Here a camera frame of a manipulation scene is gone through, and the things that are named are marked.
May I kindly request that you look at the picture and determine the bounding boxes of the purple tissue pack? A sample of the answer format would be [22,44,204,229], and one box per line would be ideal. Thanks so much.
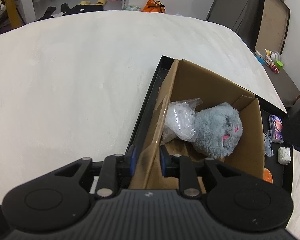
[268,115,284,144]

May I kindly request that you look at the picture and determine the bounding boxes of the large brown framed board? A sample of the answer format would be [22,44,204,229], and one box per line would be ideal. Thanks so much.
[254,0,290,54]

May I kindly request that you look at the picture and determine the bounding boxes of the black rectangular tray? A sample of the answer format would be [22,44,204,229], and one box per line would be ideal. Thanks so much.
[129,56,287,190]

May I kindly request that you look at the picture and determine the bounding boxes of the white fluffy cube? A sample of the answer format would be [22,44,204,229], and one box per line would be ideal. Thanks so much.
[278,147,291,165]

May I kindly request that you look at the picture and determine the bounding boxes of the orange bag on floor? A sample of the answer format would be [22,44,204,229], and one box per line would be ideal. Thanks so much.
[142,0,166,14]

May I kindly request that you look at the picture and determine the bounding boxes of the clear plastic bag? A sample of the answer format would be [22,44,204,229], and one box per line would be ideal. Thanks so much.
[161,98,203,144]

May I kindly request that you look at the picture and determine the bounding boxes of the grey plush mouse toy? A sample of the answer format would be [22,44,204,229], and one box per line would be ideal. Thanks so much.
[192,102,243,159]

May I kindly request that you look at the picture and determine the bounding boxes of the brown cardboard box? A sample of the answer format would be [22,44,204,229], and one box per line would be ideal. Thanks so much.
[129,60,264,189]

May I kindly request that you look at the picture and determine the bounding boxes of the green toy cup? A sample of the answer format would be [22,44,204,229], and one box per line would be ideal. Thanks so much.
[274,60,284,69]

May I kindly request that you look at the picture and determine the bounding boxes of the hamburger plush toy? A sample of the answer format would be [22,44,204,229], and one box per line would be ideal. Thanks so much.
[263,168,273,184]

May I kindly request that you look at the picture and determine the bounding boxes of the blue-grey bunny felt toy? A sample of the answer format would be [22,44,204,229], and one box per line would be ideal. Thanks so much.
[264,130,274,157]

